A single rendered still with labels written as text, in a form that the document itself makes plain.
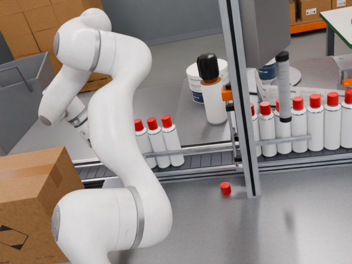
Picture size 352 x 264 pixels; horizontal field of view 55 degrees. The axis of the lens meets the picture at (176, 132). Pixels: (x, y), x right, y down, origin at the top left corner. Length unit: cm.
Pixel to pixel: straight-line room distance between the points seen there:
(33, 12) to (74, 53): 375
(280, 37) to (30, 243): 91
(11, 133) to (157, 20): 315
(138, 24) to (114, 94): 502
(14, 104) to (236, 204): 246
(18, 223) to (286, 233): 76
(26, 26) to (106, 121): 394
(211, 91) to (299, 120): 39
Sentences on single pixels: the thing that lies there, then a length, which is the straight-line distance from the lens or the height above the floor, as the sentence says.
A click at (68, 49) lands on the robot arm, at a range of 78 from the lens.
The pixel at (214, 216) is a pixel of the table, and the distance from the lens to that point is 113.
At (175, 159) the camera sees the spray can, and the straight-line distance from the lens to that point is 125.
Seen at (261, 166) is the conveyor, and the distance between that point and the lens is 123.
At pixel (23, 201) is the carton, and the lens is 101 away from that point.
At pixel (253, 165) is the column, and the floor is 97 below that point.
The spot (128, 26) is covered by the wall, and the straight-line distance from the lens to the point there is 578.
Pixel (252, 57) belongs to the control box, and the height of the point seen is 131.
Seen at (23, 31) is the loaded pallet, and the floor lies 93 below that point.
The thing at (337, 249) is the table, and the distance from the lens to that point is 104.
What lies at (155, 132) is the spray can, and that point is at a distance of 119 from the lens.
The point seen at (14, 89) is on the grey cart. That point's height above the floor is 75.
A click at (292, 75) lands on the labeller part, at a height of 89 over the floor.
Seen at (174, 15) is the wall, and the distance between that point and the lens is 560.
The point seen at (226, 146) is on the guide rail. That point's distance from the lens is 118.
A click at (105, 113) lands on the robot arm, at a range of 71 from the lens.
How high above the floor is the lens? 164
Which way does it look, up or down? 31 degrees down
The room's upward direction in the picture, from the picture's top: 15 degrees counter-clockwise
